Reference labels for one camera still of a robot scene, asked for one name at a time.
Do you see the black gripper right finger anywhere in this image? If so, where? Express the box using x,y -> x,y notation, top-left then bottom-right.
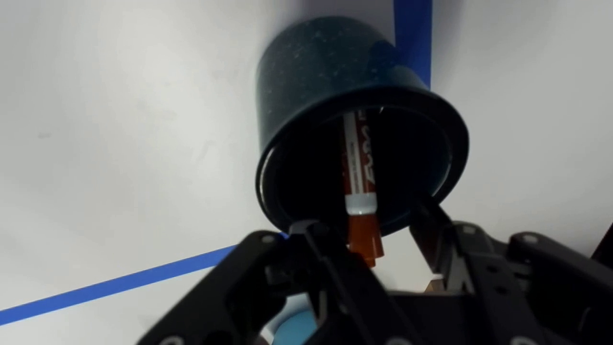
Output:
408,199 -> 613,345

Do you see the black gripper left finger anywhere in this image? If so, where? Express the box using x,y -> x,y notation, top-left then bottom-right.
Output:
136,218 -> 399,345

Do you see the orange red marker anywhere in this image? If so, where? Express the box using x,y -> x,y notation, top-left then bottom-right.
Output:
341,109 -> 387,266

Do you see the dark teal speckled cup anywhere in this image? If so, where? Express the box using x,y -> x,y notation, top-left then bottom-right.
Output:
253,15 -> 471,239

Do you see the light blue bowl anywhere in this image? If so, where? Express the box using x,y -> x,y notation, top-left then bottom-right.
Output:
257,304 -> 322,345

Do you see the short blue tape line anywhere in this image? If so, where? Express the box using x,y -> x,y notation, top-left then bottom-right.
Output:
0,243 -> 240,327

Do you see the long blue tape line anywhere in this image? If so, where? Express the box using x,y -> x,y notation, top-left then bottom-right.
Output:
391,0 -> 435,90

